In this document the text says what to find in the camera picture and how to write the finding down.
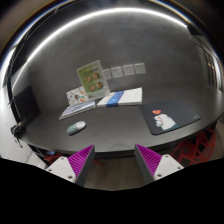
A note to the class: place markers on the black monitor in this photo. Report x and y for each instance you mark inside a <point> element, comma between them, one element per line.
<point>26,105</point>

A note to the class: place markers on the ceiling light strip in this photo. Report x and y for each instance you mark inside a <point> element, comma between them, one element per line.
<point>88,17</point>

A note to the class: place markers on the white wall socket plate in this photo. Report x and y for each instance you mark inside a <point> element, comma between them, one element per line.
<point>117,72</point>
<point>128,70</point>
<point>107,74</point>
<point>140,68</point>

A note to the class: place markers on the red lattice stool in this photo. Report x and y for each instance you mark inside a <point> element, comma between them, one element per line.
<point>196,152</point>

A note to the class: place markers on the white patterned card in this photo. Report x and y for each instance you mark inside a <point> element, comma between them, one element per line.
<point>76,96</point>

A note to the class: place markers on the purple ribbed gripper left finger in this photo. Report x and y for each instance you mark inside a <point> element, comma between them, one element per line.
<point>75,167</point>

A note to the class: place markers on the black mouse pad with cartoon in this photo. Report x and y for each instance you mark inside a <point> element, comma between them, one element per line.
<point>165,116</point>

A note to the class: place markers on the white book with blue band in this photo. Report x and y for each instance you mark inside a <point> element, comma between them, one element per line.
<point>122,98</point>

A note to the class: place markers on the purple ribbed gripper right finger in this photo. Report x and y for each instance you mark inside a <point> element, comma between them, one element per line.
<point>154,166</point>

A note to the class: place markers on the green standing brochure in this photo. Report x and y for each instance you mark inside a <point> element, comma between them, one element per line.
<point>93,80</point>

